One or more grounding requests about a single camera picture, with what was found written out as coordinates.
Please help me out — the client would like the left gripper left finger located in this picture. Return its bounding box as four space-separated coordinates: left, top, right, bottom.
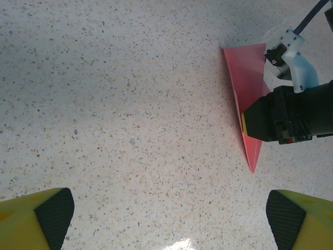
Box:
0 187 75 250

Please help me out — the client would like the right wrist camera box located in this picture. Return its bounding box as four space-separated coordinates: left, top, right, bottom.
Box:
263 29 320 94

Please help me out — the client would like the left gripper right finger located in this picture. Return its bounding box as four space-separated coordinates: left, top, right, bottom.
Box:
267 189 333 250

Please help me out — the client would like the pink paper sheet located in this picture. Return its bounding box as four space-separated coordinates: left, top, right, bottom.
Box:
222 43 271 174

